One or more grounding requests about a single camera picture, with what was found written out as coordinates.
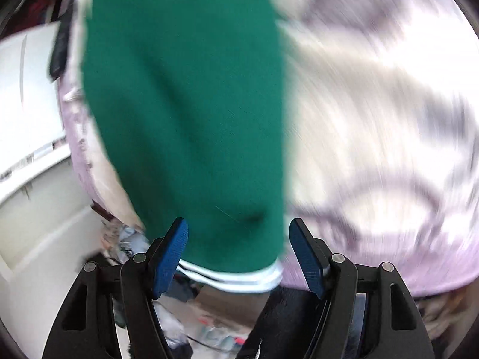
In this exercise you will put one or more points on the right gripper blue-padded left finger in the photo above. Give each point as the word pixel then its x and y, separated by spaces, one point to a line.
pixel 84 326

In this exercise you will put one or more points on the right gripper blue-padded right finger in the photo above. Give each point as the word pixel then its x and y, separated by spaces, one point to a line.
pixel 392 325

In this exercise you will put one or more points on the green sweater with striped cuffs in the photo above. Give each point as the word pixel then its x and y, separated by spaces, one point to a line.
pixel 188 100

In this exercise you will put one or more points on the white drawer cabinet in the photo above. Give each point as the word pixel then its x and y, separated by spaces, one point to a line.
pixel 47 224

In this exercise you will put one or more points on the lilac leaf-print bed blanket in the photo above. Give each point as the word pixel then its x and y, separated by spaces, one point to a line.
pixel 384 134

